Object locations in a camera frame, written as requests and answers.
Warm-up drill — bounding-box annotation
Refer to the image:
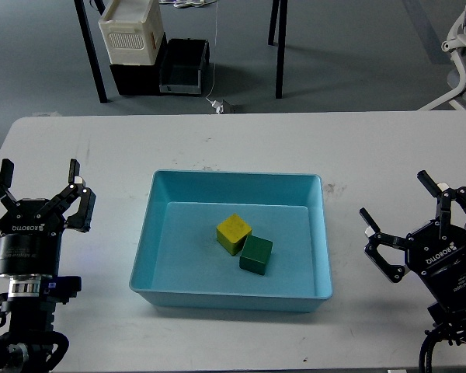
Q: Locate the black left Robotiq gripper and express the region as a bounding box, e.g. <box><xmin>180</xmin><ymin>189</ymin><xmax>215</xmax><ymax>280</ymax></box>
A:
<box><xmin>0</xmin><ymin>159</ymin><xmax>96</xmax><ymax>277</ymax></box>

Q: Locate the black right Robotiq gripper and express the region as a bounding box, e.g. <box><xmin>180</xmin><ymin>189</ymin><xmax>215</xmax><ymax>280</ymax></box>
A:
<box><xmin>359</xmin><ymin>170</ymin><xmax>466</xmax><ymax>312</ymax></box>

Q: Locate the green cube block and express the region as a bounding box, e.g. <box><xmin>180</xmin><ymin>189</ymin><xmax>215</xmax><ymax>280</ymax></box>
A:
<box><xmin>239</xmin><ymin>235</ymin><xmax>273</xmax><ymax>275</ymax></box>

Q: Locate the yellow cube block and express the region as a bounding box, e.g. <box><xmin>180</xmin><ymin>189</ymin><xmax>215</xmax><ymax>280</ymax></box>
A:
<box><xmin>216</xmin><ymin>213</ymin><xmax>252</xmax><ymax>256</ymax></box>

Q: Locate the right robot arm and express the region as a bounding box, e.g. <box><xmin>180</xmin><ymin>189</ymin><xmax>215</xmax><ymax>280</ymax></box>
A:
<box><xmin>360</xmin><ymin>170</ymin><xmax>466</xmax><ymax>372</ymax></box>

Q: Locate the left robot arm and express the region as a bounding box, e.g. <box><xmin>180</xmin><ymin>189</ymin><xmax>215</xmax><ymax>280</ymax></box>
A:
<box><xmin>0</xmin><ymin>159</ymin><xmax>96</xmax><ymax>372</ymax></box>

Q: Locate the black storage box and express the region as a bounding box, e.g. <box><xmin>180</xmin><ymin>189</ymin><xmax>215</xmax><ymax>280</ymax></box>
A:
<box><xmin>110</xmin><ymin>34</ymin><xmax>168</xmax><ymax>96</ymax></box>

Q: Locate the open black tray box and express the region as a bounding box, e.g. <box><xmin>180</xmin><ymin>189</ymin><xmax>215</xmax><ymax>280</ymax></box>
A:
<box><xmin>159</xmin><ymin>38</ymin><xmax>210</xmax><ymax>96</ymax></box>

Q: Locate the light blue plastic bin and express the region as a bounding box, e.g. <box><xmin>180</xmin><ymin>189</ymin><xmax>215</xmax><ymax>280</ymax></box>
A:
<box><xmin>130</xmin><ymin>170</ymin><xmax>333</xmax><ymax>312</ymax></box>

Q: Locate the white plastic crate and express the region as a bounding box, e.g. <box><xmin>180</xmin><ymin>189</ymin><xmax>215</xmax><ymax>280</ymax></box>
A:
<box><xmin>99</xmin><ymin>0</ymin><xmax>164</xmax><ymax>65</ymax></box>

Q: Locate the black table leg left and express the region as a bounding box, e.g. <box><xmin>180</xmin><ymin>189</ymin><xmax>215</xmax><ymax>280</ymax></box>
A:
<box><xmin>74</xmin><ymin>0</ymin><xmax>109</xmax><ymax>103</ymax></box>

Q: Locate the black table leg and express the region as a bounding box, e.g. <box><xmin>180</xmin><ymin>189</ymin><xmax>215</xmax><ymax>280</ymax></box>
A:
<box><xmin>74</xmin><ymin>0</ymin><xmax>109</xmax><ymax>103</ymax></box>
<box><xmin>275</xmin><ymin>0</ymin><xmax>288</xmax><ymax>99</ymax></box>
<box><xmin>267</xmin><ymin>0</ymin><xmax>280</xmax><ymax>46</ymax></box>

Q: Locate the white power adapter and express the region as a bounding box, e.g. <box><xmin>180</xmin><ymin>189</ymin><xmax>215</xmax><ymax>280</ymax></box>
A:
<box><xmin>210</xmin><ymin>100</ymin><xmax>235</xmax><ymax>114</ymax></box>

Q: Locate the black table leg rear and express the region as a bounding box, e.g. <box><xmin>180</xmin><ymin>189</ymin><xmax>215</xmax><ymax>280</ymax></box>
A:
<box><xmin>267</xmin><ymin>0</ymin><xmax>280</xmax><ymax>46</ymax></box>

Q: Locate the black table leg right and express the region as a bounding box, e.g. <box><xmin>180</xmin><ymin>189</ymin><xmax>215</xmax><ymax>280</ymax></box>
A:
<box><xmin>275</xmin><ymin>0</ymin><xmax>288</xmax><ymax>99</ymax></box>

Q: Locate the white hanging cable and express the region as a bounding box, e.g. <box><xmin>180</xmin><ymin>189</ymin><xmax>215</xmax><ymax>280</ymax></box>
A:
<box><xmin>206</xmin><ymin>0</ymin><xmax>220</xmax><ymax>104</ymax></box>

